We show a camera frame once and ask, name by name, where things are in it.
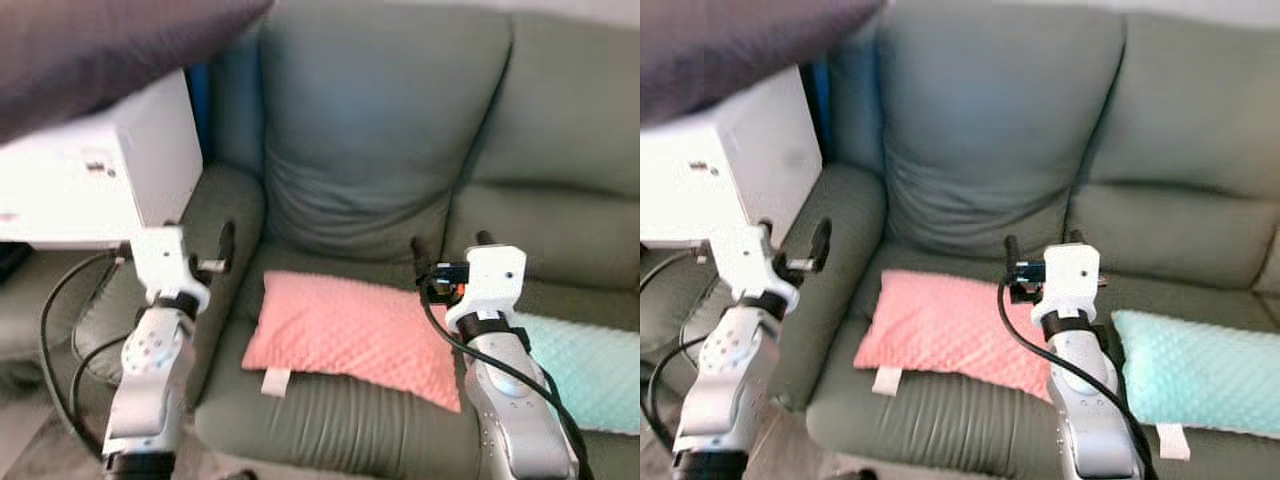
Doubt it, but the pink dotted pillow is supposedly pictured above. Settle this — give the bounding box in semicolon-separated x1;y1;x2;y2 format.
852;267;1062;404
241;269;464;414

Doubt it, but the green leather three-seat sofa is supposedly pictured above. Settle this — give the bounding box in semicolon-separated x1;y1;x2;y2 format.
72;0;640;480
690;0;1280;480

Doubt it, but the green leather small sofa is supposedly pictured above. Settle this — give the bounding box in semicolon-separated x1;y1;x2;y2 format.
640;245;703;333
0;245;111;367

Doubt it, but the mint dotted pillow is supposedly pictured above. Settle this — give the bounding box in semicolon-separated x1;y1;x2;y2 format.
514;311;640;437
1111;308;1280;462

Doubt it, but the white box appliance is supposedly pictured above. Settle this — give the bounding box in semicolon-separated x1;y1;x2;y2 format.
640;64;825;250
0;67;205;252

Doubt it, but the dark brown cushion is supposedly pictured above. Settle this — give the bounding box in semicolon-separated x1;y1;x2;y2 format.
640;0;887;127
0;0;277;147

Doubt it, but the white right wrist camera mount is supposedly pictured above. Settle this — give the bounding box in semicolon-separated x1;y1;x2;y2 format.
444;242;529;337
1029;242;1102;337

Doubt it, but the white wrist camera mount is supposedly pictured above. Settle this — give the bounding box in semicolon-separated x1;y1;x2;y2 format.
1029;242;1102;337
444;242;529;337
129;225;212;314
711;223;802;314

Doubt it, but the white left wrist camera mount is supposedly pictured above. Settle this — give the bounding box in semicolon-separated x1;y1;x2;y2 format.
129;225;212;314
711;223;802;314

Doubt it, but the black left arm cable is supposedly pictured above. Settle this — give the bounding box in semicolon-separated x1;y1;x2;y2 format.
640;248;714;293
68;334;128;443
646;334;708;453
38;248;137;458

